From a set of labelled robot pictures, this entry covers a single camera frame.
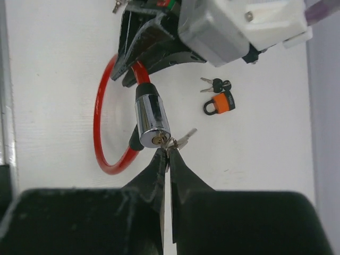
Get orange black padlock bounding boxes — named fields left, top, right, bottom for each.
left=203, top=91, right=236, bottom=116

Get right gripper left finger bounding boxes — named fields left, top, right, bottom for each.
left=1, top=149, right=167, bottom=254

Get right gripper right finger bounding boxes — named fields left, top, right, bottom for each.
left=168, top=149, right=333, bottom=254

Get red cable lock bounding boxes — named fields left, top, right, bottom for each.
left=92, top=53, right=172, bottom=176

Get red cable lock keys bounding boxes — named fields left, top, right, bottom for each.
left=161, top=128, right=198, bottom=173

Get small padlock silver keys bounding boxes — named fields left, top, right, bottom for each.
left=112, top=0, right=126, bottom=14

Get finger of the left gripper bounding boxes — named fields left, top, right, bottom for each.
left=110, top=10, right=175, bottom=81
left=122, top=47, right=208, bottom=88

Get black head keys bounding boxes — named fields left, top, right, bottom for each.
left=200, top=78, right=232, bottom=94

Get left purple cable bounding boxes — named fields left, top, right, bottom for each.
left=304, top=0, right=340, bottom=27

